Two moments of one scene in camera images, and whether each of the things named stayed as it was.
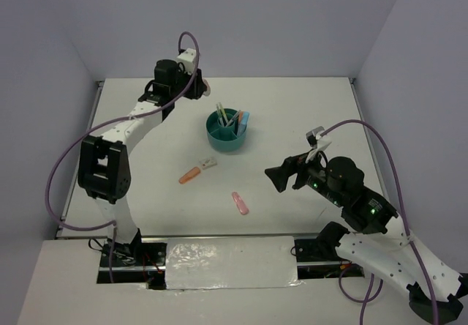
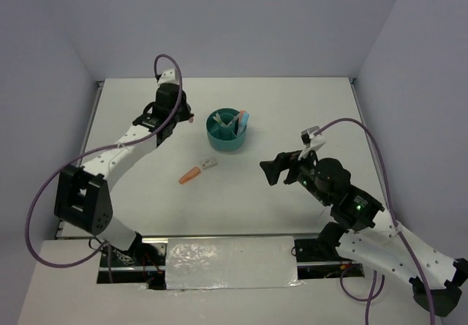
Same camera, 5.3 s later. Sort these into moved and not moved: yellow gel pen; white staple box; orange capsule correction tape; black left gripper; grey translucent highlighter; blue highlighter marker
Moved: yellow gel pen; black left gripper
Not moved: blue highlighter marker; white staple box; grey translucent highlighter; orange capsule correction tape
